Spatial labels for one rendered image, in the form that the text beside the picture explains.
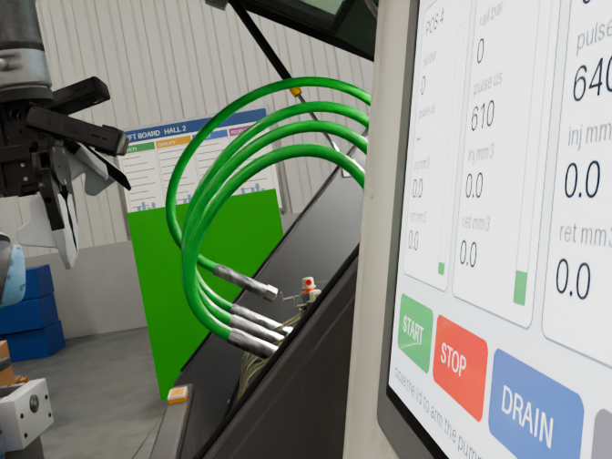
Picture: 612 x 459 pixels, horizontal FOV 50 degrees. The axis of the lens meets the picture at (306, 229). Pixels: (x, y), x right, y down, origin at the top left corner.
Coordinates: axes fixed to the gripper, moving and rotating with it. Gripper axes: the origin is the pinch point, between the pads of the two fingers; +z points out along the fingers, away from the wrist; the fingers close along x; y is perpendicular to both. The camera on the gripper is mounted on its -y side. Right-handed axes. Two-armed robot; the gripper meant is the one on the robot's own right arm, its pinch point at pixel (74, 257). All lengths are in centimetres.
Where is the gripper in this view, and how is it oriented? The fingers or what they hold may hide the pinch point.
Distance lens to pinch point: 83.4
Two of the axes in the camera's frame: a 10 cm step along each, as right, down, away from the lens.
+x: 1.0, 0.6, -9.9
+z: 1.8, 9.8, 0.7
